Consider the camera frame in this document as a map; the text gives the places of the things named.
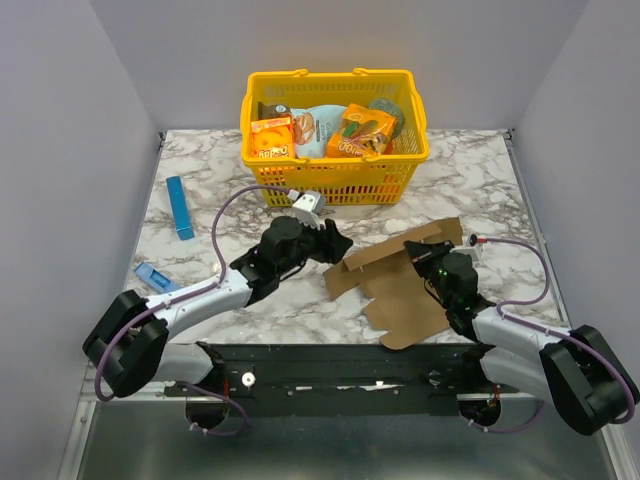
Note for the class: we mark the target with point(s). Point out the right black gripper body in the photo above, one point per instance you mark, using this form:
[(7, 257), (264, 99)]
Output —
[(428, 257)]

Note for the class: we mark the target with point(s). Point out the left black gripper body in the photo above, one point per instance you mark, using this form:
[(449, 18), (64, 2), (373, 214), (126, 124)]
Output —
[(311, 246)]

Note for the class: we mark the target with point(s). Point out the brown cardboard box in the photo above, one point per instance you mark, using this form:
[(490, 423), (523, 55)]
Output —
[(400, 307)]

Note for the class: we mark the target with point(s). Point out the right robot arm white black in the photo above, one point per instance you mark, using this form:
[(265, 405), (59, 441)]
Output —
[(573, 370)]

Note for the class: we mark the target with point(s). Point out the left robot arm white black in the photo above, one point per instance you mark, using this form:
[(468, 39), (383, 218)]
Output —
[(129, 344)]

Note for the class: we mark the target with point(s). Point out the long blue box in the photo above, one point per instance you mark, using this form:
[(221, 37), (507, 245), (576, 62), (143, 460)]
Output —
[(180, 212)]

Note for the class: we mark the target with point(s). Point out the small blue box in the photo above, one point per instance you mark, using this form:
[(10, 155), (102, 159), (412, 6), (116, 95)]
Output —
[(155, 279)]

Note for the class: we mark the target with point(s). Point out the yellow plastic shopping basket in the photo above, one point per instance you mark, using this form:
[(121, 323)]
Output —
[(343, 181)]

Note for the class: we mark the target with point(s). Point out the orange gummy candy bag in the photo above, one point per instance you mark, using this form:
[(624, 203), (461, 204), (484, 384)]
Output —
[(363, 133)]

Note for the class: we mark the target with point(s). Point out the light blue chips bag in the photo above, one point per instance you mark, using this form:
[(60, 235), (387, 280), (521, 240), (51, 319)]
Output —
[(314, 127)]

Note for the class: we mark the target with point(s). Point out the dark brown packet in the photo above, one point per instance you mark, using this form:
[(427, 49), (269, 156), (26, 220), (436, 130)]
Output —
[(272, 111)]

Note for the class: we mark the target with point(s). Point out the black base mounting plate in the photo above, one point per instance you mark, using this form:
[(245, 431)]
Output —
[(348, 380)]

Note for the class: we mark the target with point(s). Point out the green round scrubber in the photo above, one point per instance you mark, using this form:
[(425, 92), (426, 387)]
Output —
[(391, 108)]

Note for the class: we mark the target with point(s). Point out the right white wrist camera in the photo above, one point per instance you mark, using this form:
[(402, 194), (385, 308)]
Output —
[(473, 247)]

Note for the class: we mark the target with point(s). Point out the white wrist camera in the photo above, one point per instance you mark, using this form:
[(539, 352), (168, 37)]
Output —
[(307, 206), (473, 247)]

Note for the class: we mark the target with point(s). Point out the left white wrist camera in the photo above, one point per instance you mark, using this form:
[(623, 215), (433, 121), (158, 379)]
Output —
[(307, 206)]

